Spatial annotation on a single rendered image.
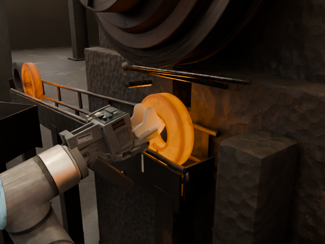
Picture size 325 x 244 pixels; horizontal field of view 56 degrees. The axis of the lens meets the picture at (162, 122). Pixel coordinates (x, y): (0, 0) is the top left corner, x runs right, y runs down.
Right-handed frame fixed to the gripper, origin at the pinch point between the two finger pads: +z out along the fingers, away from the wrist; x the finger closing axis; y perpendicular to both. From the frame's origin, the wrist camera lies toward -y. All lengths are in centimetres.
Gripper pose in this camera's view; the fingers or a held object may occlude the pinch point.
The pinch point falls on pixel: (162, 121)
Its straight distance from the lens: 63.2
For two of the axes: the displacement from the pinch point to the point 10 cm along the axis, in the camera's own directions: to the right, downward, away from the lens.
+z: 7.6, -4.3, 4.8
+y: -2.0, -8.6, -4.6
